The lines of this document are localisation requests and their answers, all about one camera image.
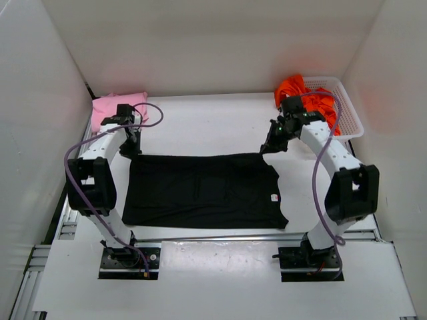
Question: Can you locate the pink t-shirt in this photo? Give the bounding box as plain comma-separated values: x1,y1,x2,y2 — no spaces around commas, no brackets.
91,92,147,134

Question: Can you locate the black t-shirt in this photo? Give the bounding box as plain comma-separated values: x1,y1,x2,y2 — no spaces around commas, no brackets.
122,153,288,229

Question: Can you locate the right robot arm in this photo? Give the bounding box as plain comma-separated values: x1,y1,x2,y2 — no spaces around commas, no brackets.
260,96,380,267

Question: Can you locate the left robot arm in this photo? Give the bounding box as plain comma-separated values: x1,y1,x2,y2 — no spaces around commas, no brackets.
65,104,142,267

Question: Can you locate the orange t-shirt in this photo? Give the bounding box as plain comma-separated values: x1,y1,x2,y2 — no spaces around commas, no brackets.
274,74,337,128

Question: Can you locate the white plastic basket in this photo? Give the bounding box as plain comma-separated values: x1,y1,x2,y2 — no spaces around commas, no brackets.
303,76,364,143

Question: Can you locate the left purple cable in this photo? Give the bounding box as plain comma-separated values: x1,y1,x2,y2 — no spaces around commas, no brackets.
63,103,165,279

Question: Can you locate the aluminium frame rail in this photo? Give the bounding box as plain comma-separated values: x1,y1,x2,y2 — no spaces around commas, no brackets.
9,124,92,319

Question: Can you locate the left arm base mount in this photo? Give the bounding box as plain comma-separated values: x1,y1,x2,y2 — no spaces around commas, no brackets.
98,241,161,281

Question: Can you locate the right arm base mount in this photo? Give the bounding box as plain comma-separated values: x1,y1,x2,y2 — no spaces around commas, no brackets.
272,247,344,283

